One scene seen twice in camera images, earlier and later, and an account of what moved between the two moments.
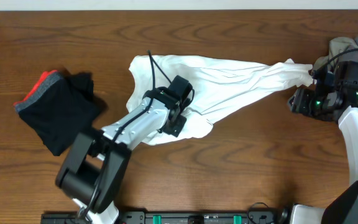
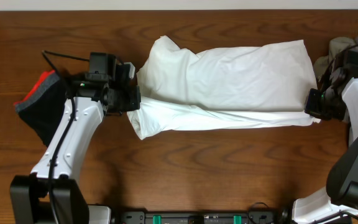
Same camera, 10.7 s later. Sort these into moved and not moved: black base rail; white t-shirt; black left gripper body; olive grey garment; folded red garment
Moved: white t-shirt; black left gripper body
Not moved: folded red garment; olive grey garment; black base rail
